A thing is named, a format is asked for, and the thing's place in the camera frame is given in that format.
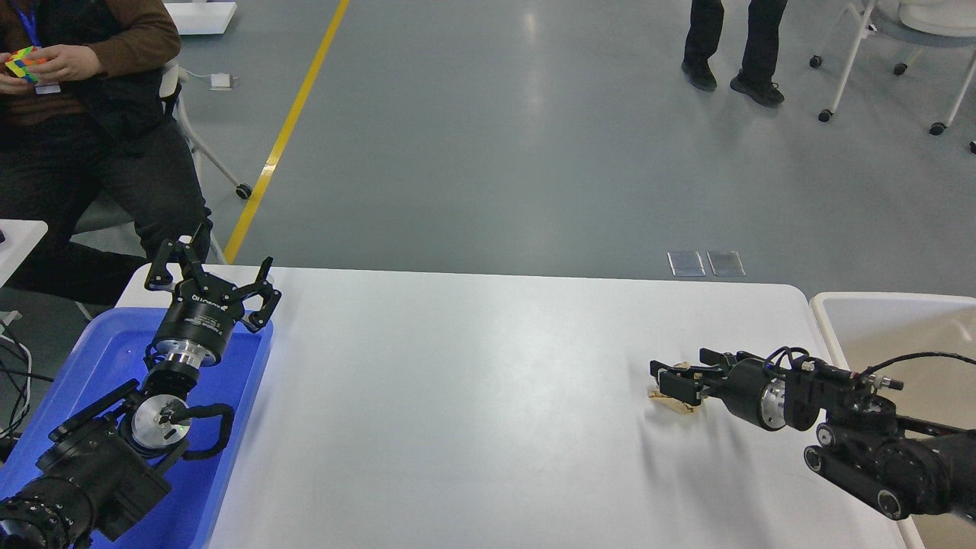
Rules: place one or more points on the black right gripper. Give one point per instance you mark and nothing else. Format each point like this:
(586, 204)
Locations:
(750, 390)

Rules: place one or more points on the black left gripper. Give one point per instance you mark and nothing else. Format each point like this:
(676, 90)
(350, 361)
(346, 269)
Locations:
(199, 318)

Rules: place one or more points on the brown paper ball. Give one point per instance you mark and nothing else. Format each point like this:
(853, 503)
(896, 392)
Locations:
(671, 402)

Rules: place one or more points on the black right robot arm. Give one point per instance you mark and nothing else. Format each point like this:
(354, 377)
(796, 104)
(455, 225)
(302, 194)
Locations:
(896, 464)

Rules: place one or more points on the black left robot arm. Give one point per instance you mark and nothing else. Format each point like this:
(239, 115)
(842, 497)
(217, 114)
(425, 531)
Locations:
(106, 465)

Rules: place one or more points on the right metal floor plate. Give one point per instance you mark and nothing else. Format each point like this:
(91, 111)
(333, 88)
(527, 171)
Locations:
(726, 264)

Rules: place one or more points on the metal floor plate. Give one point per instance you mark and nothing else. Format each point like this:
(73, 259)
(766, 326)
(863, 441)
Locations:
(726, 264)
(686, 264)

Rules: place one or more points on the left metal floor plate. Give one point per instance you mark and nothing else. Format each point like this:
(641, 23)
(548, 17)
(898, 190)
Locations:
(686, 264)

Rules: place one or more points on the seated person in brown sweater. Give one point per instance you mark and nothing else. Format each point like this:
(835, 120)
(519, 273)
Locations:
(92, 123)

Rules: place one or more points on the white side table corner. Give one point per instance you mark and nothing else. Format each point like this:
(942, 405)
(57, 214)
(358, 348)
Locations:
(20, 239)

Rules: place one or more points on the white power adapter on floor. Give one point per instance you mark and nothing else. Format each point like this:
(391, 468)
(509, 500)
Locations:
(220, 82)

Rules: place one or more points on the white chair under seated person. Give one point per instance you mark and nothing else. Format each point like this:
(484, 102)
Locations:
(104, 214)

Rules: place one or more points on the white box on floor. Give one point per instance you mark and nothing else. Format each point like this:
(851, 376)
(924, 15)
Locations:
(201, 18)

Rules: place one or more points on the colourful rubik's cube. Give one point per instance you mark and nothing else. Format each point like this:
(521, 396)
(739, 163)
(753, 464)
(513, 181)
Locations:
(21, 66)

